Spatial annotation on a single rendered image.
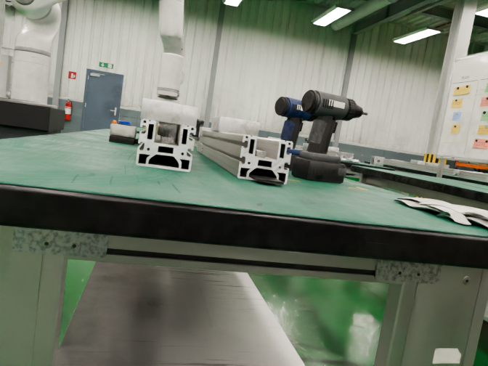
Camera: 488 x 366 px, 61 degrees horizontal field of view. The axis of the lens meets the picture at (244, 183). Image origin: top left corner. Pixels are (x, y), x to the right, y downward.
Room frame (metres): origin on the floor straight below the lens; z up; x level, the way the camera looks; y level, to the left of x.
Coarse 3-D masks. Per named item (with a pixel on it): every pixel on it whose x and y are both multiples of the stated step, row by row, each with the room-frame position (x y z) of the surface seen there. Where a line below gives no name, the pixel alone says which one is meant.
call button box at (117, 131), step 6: (114, 126) 1.35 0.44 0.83; (120, 126) 1.36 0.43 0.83; (126, 126) 1.36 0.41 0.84; (132, 126) 1.37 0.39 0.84; (114, 132) 1.35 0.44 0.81; (120, 132) 1.36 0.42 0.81; (126, 132) 1.36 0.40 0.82; (132, 132) 1.36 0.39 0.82; (114, 138) 1.35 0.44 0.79; (120, 138) 1.36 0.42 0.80; (126, 138) 1.36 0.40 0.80; (132, 138) 1.37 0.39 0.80; (126, 144) 1.36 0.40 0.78; (132, 144) 1.37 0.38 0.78; (138, 144) 1.40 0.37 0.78
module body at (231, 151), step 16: (208, 144) 1.30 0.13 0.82; (224, 144) 0.99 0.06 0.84; (240, 144) 0.86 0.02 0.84; (256, 144) 0.99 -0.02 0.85; (272, 144) 0.85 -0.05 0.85; (288, 144) 0.83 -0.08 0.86; (224, 160) 0.96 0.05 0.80; (240, 160) 0.84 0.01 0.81; (256, 160) 0.80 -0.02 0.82; (272, 160) 0.81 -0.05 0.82; (288, 160) 0.81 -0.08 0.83; (240, 176) 0.79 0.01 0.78; (272, 176) 0.84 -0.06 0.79
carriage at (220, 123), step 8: (216, 120) 1.15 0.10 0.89; (224, 120) 1.11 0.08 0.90; (232, 120) 1.11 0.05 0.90; (240, 120) 1.11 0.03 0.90; (216, 128) 1.13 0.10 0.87; (224, 128) 1.11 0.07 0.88; (232, 128) 1.11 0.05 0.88; (240, 128) 1.12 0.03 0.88; (248, 128) 1.12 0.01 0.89; (256, 128) 1.12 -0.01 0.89; (256, 136) 1.13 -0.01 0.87
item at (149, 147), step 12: (144, 120) 0.75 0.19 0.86; (144, 132) 0.85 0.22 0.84; (156, 132) 1.31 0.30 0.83; (180, 132) 0.77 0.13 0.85; (192, 132) 0.77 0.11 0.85; (144, 144) 0.98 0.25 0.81; (156, 144) 0.76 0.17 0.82; (168, 144) 0.79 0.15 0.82; (180, 144) 0.77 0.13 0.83; (192, 144) 0.77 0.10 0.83; (144, 156) 0.92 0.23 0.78; (156, 156) 0.96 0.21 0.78; (168, 156) 1.02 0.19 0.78; (180, 156) 0.77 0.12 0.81; (168, 168) 0.76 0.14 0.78; (180, 168) 0.77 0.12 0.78
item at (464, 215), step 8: (400, 200) 0.78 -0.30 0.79; (408, 200) 0.76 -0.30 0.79; (416, 200) 0.78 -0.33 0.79; (424, 200) 0.74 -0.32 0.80; (432, 200) 0.75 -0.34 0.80; (440, 200) 0.78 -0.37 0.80; (424, 208) 0.72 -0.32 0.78; (432, 208) 0.68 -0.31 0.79; (440, 208) 0.65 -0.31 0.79; (448, 208) 0.66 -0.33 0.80; (456, 208) 0.65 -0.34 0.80; (464, 208) 0.66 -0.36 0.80; (472, 208) 0.67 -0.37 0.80; (440, 216) 0.66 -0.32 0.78; (448, 216) 0.65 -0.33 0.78; (456, 216) 0.62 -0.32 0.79; (464, 216) 0.62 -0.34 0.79; (472, 216) 0.66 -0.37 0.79; (480, 216) 0.64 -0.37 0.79; (464, 224) 0.60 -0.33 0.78
